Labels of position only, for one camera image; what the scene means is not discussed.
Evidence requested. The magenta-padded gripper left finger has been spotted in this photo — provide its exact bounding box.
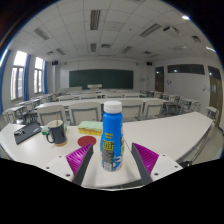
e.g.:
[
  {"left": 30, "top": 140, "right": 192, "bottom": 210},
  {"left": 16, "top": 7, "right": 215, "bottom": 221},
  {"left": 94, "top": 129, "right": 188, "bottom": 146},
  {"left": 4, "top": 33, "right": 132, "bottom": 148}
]
[{"left": 44, "top": 143, "right": 95, "bottom": 187}]

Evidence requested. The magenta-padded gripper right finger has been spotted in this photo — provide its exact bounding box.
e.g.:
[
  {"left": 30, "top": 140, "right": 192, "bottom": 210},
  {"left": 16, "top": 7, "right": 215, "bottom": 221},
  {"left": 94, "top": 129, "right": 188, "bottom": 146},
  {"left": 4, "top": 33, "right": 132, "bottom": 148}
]
[{"left": 130, "top": 142, "right": 184, "bottom": 186}]

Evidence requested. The blue white-capped drink bottle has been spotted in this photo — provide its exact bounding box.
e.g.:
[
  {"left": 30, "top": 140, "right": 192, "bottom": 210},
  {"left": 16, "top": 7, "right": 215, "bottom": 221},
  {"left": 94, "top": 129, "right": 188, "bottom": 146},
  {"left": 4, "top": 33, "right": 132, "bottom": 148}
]
[{"left": 99, "top": 100, "right": 126, "bottom": 173}]

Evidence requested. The flat round red coaster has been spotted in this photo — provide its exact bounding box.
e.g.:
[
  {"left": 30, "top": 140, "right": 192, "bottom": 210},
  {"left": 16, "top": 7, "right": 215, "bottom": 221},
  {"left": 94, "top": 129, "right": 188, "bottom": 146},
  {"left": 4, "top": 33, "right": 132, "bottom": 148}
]
[{"left": 77, "top": 134, "right": 98, "bottom": 148}]

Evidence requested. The dark blue mug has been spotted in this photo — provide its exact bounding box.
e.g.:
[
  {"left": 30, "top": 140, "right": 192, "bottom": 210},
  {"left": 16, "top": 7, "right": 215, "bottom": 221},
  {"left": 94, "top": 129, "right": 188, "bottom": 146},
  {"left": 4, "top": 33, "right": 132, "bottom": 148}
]
[{"left": 45, "top": 119, "right": 69, "bottom": 148}]

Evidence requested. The green and yellow sponge stack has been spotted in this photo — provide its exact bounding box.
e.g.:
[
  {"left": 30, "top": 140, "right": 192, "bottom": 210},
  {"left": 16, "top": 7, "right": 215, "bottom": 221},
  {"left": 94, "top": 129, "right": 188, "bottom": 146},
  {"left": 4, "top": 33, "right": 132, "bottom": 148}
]
[{"left": 77, "top": 120, "right": 104, "bottom": 137}]

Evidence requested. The group of white classroom chairs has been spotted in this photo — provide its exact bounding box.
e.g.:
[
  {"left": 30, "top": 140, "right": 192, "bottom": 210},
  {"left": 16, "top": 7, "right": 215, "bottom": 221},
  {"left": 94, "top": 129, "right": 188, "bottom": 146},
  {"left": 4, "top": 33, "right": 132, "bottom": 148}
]
[{"left": 3, "top": 84, "right": 221, "bottom": 128}]

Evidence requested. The bunch of keys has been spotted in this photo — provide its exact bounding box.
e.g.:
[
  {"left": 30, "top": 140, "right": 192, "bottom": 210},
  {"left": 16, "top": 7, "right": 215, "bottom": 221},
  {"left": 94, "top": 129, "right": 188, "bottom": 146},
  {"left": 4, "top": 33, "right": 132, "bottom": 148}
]
[{"left": 13, "top": 128, "right": 26, "bottom": 136}]

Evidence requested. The white lectern desk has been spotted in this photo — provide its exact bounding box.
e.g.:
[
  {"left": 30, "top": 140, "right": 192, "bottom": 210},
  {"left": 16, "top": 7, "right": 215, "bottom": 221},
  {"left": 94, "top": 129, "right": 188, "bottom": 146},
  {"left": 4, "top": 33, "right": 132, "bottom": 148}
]
[{"left": 87, "top": 83, "right": 103, "bottom": 90}]

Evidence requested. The dark wooden door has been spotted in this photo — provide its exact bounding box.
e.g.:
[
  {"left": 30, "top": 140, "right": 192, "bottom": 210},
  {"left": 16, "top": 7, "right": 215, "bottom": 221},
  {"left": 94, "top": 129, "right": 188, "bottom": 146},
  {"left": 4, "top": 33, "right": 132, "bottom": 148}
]
[
  {"left": 154, "top": 65, "right": 165, "bottom": 93},
  {"left": 208, "top": 65, "right": 224, "bottom": 109}
]

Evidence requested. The dark green blackboard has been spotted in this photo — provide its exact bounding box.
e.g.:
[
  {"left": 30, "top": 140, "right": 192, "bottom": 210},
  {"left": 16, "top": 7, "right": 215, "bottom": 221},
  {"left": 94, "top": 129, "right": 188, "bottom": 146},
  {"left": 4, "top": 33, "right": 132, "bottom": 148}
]
[{"left": 68, "top": 68, "right": 134, "bottom": 90}]

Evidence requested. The tall window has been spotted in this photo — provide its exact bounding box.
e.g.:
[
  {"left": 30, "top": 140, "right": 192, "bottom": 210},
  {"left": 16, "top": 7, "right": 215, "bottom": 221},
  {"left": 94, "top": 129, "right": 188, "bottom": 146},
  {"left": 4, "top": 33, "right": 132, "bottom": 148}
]
[
  {"left": 33, "top": 56, "right": 45, "bottom": 95},
  {"left": 9, "top": 50, "right": 28, "bottom": 102}
]

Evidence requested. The long dark transom window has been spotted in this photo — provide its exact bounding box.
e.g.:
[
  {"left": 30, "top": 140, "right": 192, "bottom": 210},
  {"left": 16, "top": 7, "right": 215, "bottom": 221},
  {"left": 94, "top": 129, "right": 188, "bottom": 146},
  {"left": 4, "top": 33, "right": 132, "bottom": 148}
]
[{"left": 167, "top": 63, "right": 206, "bottom": 75}]

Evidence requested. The ceiling projector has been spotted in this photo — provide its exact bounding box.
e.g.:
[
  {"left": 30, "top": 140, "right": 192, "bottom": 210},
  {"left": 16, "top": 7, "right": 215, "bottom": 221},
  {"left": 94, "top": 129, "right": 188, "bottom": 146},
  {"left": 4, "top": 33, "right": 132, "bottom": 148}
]
[{"left": 162, "top": 25, "right": 181, "bottom": 37}]

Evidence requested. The group of ceiling lights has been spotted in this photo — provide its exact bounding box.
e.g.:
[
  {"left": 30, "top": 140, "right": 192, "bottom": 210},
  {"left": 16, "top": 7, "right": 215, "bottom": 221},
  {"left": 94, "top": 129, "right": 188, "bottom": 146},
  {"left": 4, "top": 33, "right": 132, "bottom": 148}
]
[{"left": 33, "top": 9, "right": 218, "bottom": 56}]

